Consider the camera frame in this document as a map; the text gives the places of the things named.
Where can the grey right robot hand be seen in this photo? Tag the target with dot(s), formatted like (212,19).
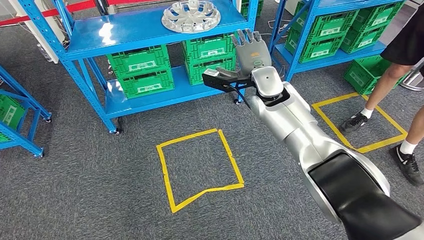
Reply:
(253,54)

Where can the silver plastic wheel hubcap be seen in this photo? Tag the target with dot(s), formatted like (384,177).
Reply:
(191,16)

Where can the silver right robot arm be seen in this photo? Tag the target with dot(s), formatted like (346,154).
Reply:
(298,126)

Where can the blue metal shelf rack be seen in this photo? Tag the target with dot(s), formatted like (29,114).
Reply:
(348,56)
(132,30)
(32,101)

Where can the yellow floor tape square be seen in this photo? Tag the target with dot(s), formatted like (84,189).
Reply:
(382,143)
(166,179)

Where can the person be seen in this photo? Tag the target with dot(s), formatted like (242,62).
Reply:
(405,43)

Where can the chrome chair base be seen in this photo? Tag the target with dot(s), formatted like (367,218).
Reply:
(414,81)

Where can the clear plastic bottle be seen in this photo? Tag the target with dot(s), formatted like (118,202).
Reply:
(44,52)

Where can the red barrier belt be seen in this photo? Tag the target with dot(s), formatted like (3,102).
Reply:
(10,21)

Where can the pale wrist camera on bracket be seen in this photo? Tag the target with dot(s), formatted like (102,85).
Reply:
(225,84)

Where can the black stanchion post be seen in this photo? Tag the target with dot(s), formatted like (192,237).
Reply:
(100,6)

